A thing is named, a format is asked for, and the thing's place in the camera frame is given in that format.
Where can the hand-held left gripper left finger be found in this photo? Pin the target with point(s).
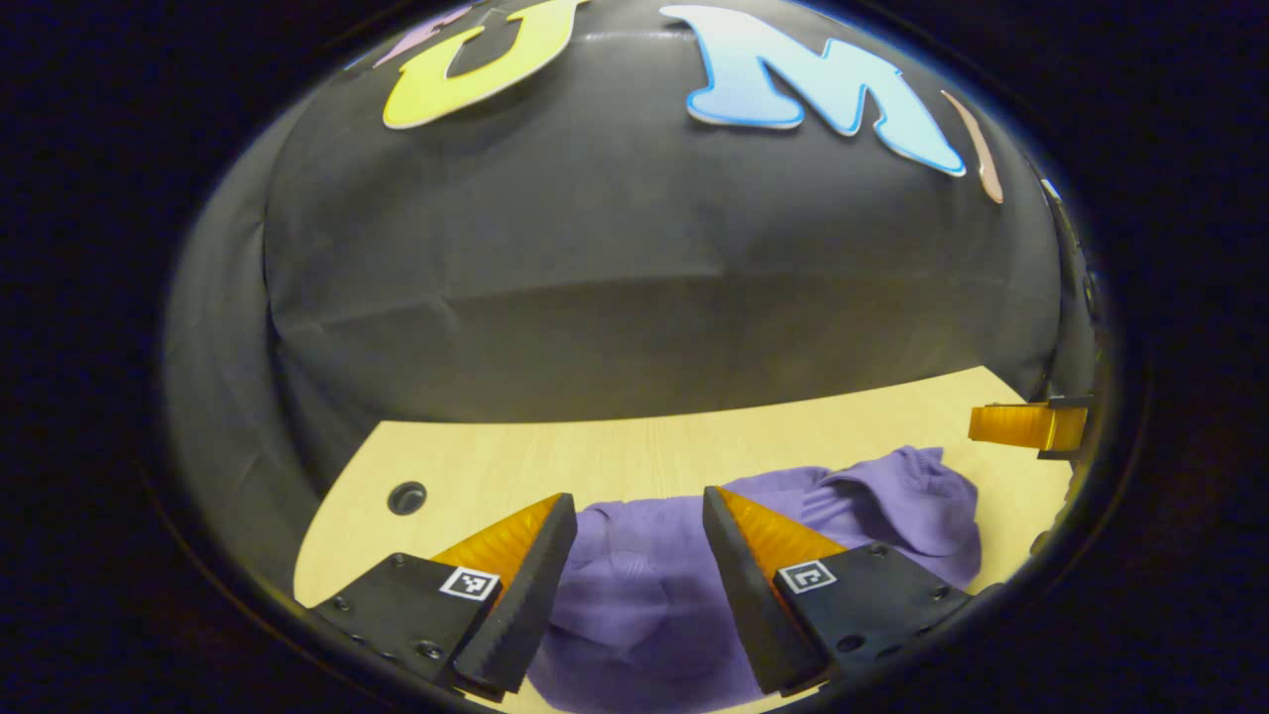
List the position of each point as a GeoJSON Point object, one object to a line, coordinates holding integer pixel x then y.
{"type": "Point", "coordinates": [525, 605]}

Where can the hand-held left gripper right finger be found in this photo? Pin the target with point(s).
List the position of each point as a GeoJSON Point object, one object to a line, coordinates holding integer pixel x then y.
{"type": "Point", "coordinates": [749, 605]}

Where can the purple knit cardigan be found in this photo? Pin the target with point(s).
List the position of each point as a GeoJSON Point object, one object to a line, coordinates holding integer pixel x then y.
{"type": "Point", "coordinates": [634, 595]}

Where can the black table grommet hole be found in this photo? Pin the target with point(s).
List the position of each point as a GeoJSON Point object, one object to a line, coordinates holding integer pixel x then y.
{"type": "Point", "coordinates": [406, 498]}

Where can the black backdrop cloth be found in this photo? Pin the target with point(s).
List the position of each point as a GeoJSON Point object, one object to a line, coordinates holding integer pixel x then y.
{"type": "Point", "coordinates": [634, 297]}

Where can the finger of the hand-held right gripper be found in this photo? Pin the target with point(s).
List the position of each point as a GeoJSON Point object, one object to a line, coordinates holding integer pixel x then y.
{"type": "Point", "coordinates": [1026, 424]}

